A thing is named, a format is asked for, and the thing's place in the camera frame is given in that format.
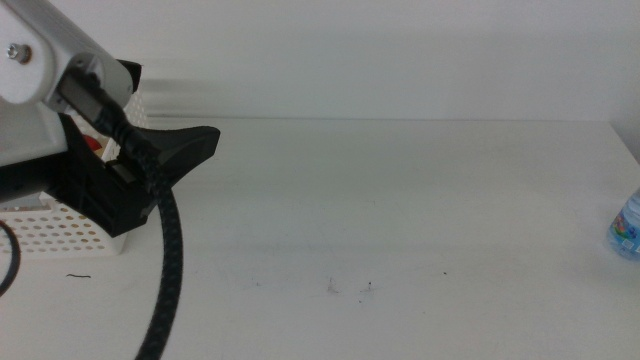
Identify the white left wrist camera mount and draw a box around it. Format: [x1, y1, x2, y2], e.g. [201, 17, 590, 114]
[0, 0, 137, 167]

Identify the thick black braided cable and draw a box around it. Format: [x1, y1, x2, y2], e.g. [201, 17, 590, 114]
[56, 68, 185, 360]

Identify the clear water bottle blue cap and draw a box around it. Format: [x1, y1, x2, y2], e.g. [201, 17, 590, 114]
[605, 186, 640, 262]

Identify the white perforated plastic basket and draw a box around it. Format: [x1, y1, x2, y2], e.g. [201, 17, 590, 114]
[0, 88, 151, 258]

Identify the thin black cable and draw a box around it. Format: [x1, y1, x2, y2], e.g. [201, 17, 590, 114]
[0, 219, 23, 298]

